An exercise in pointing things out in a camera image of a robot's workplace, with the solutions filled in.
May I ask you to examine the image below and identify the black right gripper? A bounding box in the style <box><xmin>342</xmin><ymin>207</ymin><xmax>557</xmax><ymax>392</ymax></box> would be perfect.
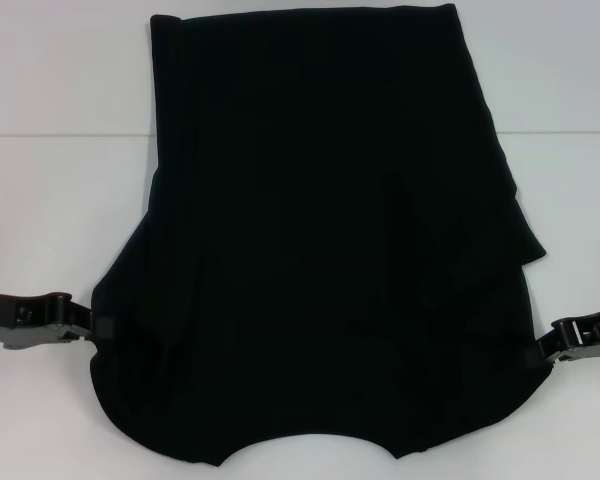
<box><xmin>525</xmin><ymin>309</ymin><xmax>600</xmax><ymax>371</ymax></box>

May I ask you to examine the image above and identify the black shirt with FREE print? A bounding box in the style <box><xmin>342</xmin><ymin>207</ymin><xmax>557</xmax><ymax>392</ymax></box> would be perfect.
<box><xmin>90</xmin><ymin>3</ymin><xmax>554</xmax><ymax>454</ymax></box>

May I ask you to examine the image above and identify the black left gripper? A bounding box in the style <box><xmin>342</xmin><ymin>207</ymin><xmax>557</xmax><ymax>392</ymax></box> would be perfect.
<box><xmin>0</xmin><ymin>290</ymin><xmax>114</xmax><ymax>352</ymax></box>

